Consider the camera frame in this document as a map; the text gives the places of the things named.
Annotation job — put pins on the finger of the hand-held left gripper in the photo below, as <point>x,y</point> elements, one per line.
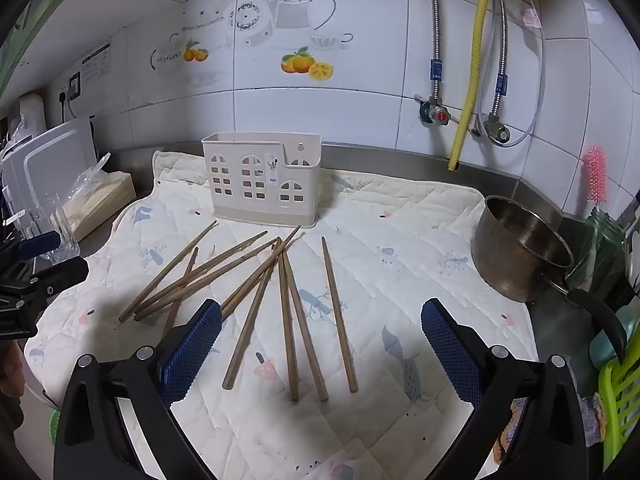
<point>40,246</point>
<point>60,271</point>

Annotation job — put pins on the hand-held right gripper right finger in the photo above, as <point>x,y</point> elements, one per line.
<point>450,355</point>

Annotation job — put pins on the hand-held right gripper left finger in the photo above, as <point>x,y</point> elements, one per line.
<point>192,355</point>

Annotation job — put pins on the pile of wooden chopsticks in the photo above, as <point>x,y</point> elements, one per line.
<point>339,310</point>

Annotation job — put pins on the beige plastic utensil holder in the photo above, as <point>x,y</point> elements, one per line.
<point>250,214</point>

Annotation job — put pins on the person's left forearm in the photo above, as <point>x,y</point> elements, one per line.
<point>7,375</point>

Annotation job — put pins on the clear glass mug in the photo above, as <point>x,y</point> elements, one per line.
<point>50,215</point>

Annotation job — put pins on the bagged beige paper stack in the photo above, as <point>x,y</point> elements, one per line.
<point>105,195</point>

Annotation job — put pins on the white cutting board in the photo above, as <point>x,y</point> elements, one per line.
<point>55,160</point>

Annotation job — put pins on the green plastic object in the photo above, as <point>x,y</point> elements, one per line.
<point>54,425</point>

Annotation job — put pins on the cream quilted printed mat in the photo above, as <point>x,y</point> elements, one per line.
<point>400,240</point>

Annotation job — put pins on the teal cup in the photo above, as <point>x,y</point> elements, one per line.
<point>602,350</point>

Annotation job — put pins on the colourful dish cloth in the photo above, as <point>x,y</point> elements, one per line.
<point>595,422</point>

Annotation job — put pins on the green plastic basket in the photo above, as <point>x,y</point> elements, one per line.
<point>620,390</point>

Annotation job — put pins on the green glass jar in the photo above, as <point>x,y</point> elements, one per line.
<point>602,250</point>

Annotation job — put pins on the chrome valve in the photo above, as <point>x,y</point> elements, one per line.
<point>497,130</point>

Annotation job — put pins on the pink bottle brush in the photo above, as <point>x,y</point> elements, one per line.
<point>595,175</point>

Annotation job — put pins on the pink tag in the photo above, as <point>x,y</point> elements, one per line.
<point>531,17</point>

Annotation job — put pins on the wall power socket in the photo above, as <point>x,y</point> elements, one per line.
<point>74,85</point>

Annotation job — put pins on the white wall label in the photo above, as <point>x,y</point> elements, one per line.
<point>95,62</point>

